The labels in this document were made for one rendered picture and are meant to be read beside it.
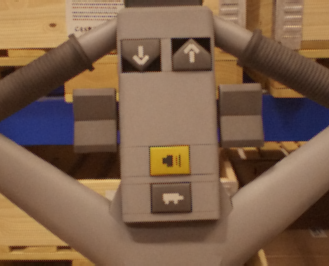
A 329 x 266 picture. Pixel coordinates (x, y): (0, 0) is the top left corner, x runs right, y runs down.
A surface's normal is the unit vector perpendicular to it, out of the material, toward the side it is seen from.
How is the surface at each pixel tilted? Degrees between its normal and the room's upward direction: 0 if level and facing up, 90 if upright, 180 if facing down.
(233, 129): 57
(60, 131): 90
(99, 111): 91
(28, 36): 90
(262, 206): 68
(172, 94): 74
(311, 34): 90
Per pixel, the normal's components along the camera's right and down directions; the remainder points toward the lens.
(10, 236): -0.04, 0.24
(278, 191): -0.07, -0.13
